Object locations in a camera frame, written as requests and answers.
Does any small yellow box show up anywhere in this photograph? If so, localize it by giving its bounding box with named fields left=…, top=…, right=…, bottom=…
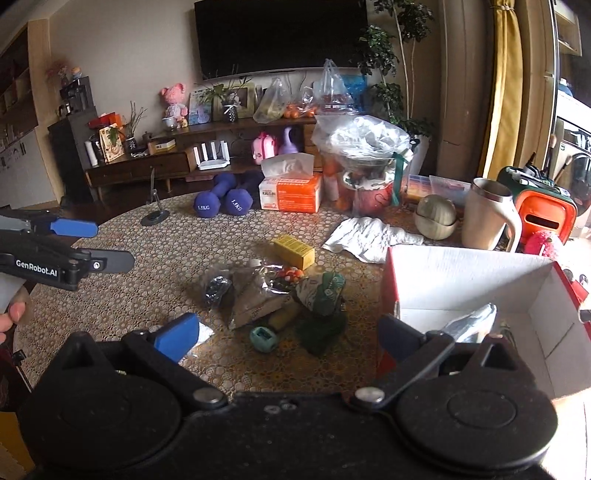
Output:
left=272, top=234, right=316, bottom=271

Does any white orange bottle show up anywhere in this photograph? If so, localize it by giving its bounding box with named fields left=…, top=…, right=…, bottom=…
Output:
left=323, top=161, right=340, bottom=201

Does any white plastic bag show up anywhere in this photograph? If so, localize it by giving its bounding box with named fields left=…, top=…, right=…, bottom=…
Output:
left=427, top=302, right=498, bottom=344

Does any black desk stand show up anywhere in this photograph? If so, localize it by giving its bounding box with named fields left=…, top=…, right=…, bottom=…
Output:
left=141, top=168, right=171, bottom=227

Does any blue pink picture card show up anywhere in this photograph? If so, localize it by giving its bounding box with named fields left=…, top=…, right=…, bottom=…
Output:
left=188, top=90, right=213, bottom=126

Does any pink fuzzy ball toy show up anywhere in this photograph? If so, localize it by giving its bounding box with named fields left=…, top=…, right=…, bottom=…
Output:
left=524, top=231, right=565, bottom=264

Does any colourful candy packet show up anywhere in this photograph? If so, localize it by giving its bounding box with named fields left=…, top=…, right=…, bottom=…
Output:
left=270, top=265, right=305, bottom=294

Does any dark wooden tv cabinet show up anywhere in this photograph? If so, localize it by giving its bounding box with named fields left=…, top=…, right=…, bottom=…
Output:
left=85, top=117, right=324, bottom=201

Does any printed gift bag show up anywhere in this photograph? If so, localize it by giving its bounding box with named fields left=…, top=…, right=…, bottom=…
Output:
left=99, top=124, right=127, bottom=163

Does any plastic bag of yellow fruit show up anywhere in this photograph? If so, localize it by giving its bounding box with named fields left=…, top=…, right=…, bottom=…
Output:
left=253, top=78, right=289, bottom=124

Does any small plant in dotted pot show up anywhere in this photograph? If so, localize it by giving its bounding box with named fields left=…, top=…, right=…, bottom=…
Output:
left=198, top=76, right=250, bottom=123

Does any pink plush toy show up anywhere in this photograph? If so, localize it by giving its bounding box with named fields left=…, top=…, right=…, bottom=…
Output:
left=160, top=83, right=189, bottom=127

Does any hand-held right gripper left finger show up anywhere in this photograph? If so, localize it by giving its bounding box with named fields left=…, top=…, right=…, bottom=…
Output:
left=39, top=313, right=229, bottom=411

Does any white plant pot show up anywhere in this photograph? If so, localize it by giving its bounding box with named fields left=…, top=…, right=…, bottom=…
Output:
left=409, top=136, right=430, bottom=176

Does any white red cardboard box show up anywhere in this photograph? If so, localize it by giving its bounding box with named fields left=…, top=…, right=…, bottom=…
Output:
left=376, top=244, right=591, bottom=402

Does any bag of oranges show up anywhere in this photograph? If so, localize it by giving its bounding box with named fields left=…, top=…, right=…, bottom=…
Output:
left=283, top=104, right=319, bottom=121

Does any black television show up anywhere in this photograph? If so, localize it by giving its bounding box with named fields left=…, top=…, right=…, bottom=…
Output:
left=194, top=0, right=369, bottom=80

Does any orange tissue box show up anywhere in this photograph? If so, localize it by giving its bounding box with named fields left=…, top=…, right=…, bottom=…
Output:
left=259, top=153, right=323, bottom=214

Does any white cloth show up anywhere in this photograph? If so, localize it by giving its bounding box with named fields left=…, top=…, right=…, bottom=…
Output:
left=322, top=217, right=424, bottom=264

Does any dark green object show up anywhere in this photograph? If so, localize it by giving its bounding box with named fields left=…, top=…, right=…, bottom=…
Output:
left=295, top=309, right=349, bottom=356

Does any black beads packet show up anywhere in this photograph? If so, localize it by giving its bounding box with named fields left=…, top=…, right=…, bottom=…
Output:
left=203, top=272, right=234, bottom=310

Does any purple dumbbell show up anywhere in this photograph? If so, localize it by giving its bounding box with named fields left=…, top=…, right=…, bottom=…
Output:
left=194, top=173, right=237, bottom=217
left=225, top=172, right=264, bottom=215

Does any wooden wall shelf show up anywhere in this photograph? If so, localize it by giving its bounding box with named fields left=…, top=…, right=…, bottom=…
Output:
left=0, top=21, right=51, bottom=153

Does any silver washing machine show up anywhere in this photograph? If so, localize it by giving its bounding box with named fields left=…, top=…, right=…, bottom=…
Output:
left=547, top=90, right=591, bottom=204

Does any person's left hand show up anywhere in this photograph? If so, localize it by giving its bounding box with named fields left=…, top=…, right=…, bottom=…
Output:
left=0, top=300, right=27, bottom=344

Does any yellow curtain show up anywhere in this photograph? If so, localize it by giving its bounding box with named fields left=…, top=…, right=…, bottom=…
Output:
left=478, top=0, right=525, bottom=181

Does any clear bag with red contents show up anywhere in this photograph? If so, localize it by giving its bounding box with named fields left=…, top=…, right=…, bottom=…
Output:
left=313, top=59, right=361, bottom=115

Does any tall green houseplant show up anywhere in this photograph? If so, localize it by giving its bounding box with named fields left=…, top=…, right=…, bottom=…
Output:
left=351, top=0, right=437, bottom=139

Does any black coffee machine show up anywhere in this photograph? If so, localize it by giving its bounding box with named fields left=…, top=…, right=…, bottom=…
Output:
left=59, top=76, right=95, bottom=116

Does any white router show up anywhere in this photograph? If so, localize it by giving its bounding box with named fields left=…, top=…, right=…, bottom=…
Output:
left=191, top=141, right=232, bottom=171

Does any round printed container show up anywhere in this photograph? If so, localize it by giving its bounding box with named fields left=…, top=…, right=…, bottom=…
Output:
left=335, top=157, right=407, bottom=217

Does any round cream lidded bowl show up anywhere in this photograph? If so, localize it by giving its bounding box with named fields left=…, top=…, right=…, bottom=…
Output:
left=414, top=195, right=460, bottom=241

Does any clear bead organizer case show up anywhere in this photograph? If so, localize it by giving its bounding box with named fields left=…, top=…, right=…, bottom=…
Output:
left=406, top=174, right=472, bottom=208

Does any blue packet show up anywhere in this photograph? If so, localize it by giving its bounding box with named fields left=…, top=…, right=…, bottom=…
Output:
left=342, top=74, right=369, bottom=104

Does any pale photo frame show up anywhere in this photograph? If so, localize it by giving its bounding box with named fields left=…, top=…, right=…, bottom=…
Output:
left=213, top=82, right=256, bottom=120

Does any orange green storage holder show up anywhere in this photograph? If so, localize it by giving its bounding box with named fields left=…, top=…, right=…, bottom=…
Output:
left=496, top=166, right=578, bottom=245

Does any large clear plastic bag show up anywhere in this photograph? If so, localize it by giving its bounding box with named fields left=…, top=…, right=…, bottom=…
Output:
left=311, top=115, right=414, bottom=162

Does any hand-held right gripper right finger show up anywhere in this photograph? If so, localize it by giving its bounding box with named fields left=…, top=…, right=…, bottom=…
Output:
left=351, top=315, right=536, bottom=411

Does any pink toy backpack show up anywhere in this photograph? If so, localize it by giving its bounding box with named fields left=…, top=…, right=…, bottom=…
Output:
left=252, top=131, right=279, bottom=166

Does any cream mug with handle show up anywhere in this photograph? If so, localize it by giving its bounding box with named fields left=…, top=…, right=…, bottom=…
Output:
left=462, top=178, right=522, bottom=253

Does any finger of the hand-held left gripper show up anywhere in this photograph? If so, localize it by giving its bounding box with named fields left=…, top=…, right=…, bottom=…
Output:
left=28, top=217, right=99, bottom=239
left=74, top=251, right=136, bottom=278

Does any small teal object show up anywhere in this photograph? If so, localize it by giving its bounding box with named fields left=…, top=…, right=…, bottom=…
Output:
left=249, top=325, right=278, bottom=354

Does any black side cabinet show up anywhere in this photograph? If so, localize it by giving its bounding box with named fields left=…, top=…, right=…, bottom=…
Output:
left=47, top=108, right=100, bottom=204

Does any green patterned packet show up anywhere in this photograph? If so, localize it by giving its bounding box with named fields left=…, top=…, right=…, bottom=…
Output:
left=293, top=272, right=347, bottom=317

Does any brown printed foil packet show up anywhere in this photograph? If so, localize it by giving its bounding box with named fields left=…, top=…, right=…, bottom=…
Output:
left=228, top=265, right=296, bottom=330

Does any vase with twigs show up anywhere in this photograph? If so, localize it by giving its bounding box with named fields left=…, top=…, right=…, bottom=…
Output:
left=124, top=102, right=148, bottom=155

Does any small yellow object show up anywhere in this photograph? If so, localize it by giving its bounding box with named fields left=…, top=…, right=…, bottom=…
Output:
left=270, top=305, right=303, bottom=330

